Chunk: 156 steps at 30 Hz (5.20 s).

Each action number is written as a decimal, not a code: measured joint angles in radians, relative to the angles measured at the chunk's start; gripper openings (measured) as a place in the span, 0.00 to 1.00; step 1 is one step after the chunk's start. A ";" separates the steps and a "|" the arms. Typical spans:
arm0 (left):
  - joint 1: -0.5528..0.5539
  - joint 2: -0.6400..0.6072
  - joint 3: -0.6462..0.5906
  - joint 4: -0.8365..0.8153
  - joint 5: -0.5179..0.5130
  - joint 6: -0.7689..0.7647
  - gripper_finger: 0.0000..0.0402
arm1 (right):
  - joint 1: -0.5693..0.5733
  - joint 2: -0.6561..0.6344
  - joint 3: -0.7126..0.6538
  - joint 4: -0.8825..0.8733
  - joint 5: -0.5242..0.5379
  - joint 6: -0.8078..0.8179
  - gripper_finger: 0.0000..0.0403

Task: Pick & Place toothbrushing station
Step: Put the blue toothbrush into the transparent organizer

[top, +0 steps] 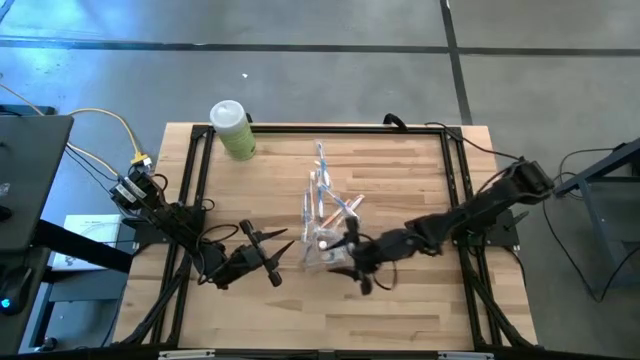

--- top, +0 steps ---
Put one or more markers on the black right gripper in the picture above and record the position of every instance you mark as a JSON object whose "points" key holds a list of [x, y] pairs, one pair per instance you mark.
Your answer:
{"points": [[380, 247]]}

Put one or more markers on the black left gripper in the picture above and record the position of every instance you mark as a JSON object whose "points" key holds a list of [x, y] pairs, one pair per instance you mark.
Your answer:
{"points": [[245, 262]]}

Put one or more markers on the clear plastic bag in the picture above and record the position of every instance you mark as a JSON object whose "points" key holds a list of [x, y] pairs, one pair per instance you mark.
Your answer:
{"points": [[312, 260]]}

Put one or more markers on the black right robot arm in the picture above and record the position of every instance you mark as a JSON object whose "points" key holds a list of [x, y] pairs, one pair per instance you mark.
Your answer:
{"points": [[480, 210]]}

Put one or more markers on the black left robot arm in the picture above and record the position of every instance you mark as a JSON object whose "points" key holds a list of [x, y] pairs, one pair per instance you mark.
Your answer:
{"points": [[175, 225]]}

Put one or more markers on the green disinfecting wipes canister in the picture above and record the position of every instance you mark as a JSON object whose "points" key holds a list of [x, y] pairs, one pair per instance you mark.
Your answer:
{"points": [[235, 135]]}

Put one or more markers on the white booklet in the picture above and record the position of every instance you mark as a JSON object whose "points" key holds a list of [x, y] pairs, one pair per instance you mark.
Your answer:
{"points": [[95, 227]]}

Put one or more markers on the black desk support beam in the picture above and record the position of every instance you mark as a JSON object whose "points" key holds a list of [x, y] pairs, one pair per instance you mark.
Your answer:
{"points": [[85, 247]]}

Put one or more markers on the black caster wheel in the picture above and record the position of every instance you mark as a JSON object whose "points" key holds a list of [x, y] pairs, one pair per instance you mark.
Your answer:
{"points": [[48, 344]]}

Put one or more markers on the dark grey desk top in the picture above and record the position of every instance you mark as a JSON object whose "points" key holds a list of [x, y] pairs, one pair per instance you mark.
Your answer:
{"points": [[30, 175]]}

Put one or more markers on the black computer mouse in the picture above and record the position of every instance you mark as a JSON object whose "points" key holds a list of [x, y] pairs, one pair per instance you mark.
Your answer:
{"points": [[15, 290]]}

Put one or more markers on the blue-grey metal cart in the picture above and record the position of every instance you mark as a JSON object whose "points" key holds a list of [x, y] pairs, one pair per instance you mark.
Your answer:
{"points": [[607, 225]]}

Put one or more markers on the black aluminium table frame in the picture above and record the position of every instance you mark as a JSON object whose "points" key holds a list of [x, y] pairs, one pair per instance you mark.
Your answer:
{"points": [[325, 129]]}

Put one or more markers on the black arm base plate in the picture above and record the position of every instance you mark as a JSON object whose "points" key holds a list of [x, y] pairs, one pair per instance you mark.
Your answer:
{"points": [[142, 235], [500, 236]]}

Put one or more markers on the white bracket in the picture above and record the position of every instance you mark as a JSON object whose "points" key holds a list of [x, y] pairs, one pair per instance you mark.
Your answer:
{"points": [[465, 356], [185, 354]]}

